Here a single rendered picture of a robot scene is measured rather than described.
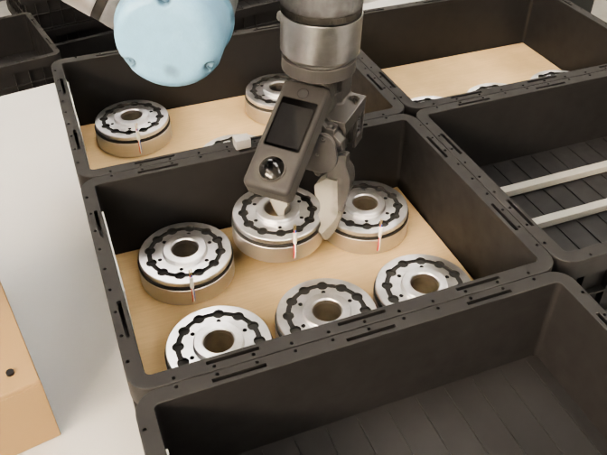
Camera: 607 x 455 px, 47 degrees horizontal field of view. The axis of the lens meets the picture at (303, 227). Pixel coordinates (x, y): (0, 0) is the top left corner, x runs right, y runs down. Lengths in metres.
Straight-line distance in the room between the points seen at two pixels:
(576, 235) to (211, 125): 0.52
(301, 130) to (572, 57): 0.68
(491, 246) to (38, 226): 0.68
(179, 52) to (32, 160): 0.81
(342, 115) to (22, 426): 0.46
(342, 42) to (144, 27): 0.22
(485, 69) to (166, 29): 0.81
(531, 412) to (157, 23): 0.47
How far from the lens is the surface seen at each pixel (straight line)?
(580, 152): 1.05
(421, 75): 1.19
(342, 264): 0.80
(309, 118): 0.66
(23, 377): 0.79
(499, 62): 1.25
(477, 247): 0.78
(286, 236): 0.75
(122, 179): 0.78
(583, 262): 0.71
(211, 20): 0.48
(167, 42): 0.49
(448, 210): 0.82
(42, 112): 1.41
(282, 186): 0.63
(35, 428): 0.83
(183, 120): 1.06
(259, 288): 0.77
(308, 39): 0.64
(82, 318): 0.96
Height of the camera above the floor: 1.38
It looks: 40 degrees down
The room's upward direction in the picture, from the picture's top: straight up
